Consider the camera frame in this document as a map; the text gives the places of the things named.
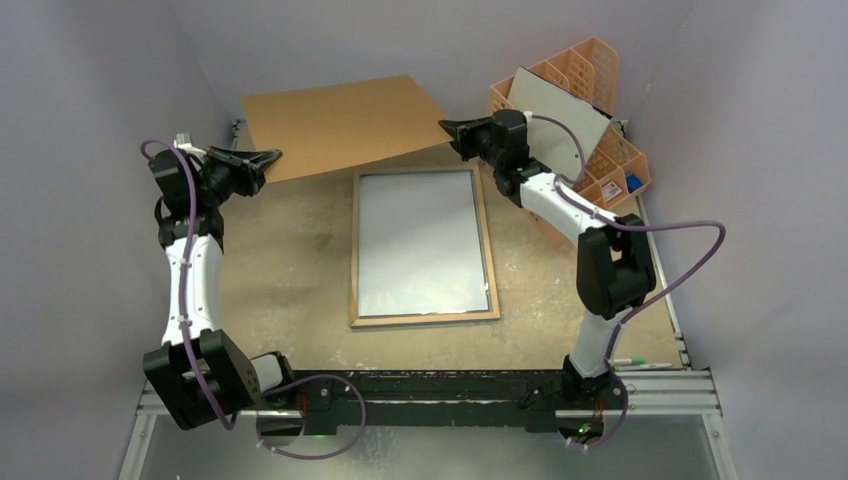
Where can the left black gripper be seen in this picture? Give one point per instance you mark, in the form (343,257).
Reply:
(250,178)

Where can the hot air balloon photo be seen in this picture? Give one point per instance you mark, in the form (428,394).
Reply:
(420,242)

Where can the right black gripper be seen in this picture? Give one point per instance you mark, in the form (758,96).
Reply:
(478,137)

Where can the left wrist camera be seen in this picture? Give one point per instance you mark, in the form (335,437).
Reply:
(184,143)

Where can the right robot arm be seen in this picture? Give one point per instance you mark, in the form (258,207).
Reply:
(614,266)

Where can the orange plastic desk organizer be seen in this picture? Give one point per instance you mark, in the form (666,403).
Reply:
(577,87)

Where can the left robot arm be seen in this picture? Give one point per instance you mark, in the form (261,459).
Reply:
(198,372)

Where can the brown cardboard backing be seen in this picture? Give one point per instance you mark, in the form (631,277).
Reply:
(340,126)

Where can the grey board in organizer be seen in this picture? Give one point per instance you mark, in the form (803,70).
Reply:
(564,130)

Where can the blue wooden picture frame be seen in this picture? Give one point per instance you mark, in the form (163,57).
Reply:
(424,248)

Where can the green marker pen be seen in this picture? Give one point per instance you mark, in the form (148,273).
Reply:
(623,362)

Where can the red white card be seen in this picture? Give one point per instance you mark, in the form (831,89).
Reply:
(610,191)

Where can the blue item in organizer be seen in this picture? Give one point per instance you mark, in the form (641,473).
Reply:
(633,183)

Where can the white marker pen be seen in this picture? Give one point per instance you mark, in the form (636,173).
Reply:
(647,366)

